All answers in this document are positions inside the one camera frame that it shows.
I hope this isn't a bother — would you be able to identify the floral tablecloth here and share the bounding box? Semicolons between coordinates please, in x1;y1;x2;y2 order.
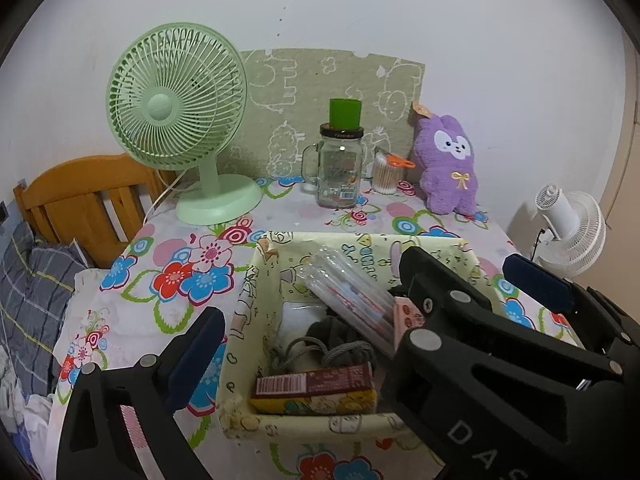
52;175;586;480

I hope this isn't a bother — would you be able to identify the white standing fan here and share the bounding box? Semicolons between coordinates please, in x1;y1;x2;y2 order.
530;184;607;277

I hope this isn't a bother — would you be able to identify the crumpled printed cloth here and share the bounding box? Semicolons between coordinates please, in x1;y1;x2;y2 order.
0;350;26;411

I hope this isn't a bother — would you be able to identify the brown and yellow snack box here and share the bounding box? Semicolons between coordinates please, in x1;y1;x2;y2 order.
250;364;378;416

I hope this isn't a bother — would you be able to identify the green plastic cup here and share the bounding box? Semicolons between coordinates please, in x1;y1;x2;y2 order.
328;98;362;128

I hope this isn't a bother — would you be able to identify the white fan cable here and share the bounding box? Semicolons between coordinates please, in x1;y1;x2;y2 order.
144;170;193;226

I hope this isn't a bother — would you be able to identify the wooden bed headboard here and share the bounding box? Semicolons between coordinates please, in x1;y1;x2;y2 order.
13;155;181;268

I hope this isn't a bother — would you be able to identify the purple plush bunny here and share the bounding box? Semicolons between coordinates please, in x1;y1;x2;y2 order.
411;101;480;217

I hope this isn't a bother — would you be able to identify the grey drawstring pouch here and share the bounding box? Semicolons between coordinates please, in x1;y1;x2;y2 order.
272;317;373;377

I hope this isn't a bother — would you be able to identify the beige door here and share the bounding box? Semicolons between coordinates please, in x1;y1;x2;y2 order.
600;25;640;281

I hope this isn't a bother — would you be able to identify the green desk fan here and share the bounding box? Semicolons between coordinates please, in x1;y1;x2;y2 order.
105;21;263;226

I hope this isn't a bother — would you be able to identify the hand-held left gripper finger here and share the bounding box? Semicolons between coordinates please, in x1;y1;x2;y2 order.
56;306;227;480

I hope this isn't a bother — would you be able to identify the clear plastic pencil case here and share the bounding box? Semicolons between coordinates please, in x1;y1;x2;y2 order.
299;252;401;356

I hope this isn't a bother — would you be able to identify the grey plaid pillow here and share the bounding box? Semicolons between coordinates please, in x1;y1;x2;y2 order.
0;221;88;396

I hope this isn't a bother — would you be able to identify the glass jar mug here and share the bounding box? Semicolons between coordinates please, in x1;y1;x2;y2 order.
301;124;368;209

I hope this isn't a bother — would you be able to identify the green printed board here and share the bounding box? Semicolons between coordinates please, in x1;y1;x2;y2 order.
227;49;426;182

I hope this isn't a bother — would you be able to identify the yellow printed storage box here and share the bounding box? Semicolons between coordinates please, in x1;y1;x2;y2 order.
216;230;496;443

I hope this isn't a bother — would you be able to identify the cotton swab container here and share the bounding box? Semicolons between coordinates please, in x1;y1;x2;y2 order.
372;149;417;196

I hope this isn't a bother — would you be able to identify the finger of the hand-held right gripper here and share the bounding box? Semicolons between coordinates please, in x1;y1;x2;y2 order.
501;253;640;357
397;245;627;387

